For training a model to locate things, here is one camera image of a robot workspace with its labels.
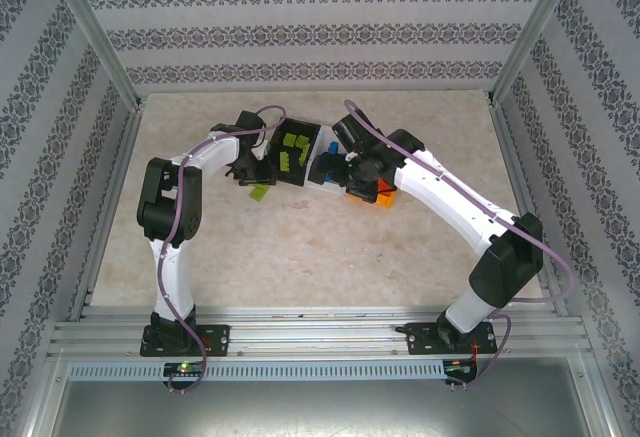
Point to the aluminium side rail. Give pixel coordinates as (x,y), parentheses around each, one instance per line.
(530,157)
(112,197)

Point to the orange plastic container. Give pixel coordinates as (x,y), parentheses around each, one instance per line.
(387,199)

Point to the orange lego brick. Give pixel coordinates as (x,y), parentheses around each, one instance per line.
(385,187)

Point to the left circuit board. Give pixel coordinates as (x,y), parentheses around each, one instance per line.
(184,368)

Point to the white plastic container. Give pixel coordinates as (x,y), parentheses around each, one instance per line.
(320,187)

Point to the left aluminium side rail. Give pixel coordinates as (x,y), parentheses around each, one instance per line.
(112,197)

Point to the circuit board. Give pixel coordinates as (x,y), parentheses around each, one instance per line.
(459,366)
(184,368)

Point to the blue lego brick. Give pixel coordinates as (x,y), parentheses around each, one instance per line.
(333,147)
(327,176)

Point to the right circuit board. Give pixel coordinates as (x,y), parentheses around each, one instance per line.
(459,366)

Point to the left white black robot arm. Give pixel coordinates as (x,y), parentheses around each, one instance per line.
(172,277)

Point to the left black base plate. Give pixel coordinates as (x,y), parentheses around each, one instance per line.
(215,339)

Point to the left aluminium frame post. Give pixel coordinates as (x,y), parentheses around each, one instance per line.
(90,27)

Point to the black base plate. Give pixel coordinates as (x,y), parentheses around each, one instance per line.
(422,339)
(215,339)

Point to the right aluminium side rail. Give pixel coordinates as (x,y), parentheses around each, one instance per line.
(530,157)

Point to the aluminium frame post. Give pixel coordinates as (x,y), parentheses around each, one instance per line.
(90,27)
(535,27)

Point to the right aluminium frame post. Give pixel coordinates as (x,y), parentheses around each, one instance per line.
(535,27)

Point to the black plastic container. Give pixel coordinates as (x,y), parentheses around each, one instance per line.
(295,177)

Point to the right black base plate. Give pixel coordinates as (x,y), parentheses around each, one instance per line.
(422,339)

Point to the aluminium mounting rail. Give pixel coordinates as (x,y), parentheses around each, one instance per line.
(320,329)

